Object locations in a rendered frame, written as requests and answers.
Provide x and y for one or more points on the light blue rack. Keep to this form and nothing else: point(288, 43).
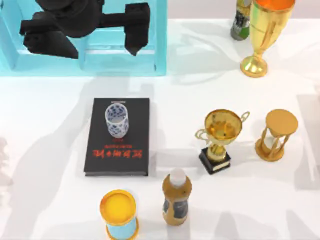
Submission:
point(160, 37)

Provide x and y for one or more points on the blue and white cup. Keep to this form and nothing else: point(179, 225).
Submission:
point(117, 127)

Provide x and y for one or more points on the green bottle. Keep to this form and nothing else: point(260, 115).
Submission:
point(238, 22)

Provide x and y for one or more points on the black book with red lettering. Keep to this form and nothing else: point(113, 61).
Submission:
point(100, 150)

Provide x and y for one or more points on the tall gold goblet trophy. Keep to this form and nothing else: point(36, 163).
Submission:
point(268, 27)

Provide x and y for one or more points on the golden hourglass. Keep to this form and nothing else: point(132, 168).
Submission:
point(280, 122)

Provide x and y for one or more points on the yellow and light blue can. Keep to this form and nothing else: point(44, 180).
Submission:
point(117, 205)

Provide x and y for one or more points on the brown bottle with white cap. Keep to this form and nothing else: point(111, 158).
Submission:
point(176, 200)

